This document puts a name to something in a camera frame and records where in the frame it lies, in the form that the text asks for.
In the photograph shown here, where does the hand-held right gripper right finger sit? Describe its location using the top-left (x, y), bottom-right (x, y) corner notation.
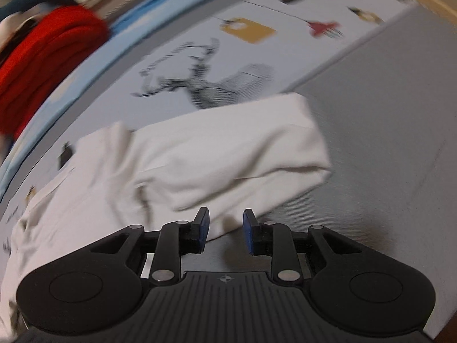
top-left (243, 208), bottom-right (365, 287)

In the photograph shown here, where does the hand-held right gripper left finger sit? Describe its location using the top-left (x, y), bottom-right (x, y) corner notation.
top-left (89, 207), bottom-right (211, 287)

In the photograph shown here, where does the red cloth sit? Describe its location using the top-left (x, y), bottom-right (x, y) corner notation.
top-left (0, 5), bottom-right (110, 137)

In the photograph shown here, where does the white garment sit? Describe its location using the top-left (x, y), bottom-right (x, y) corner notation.
top-left (0, 92), bottom-right (333, 343)

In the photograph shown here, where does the deer printed bed sheet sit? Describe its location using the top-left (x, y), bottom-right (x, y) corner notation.
top-left (0, 0), bottom-right (419, 258)

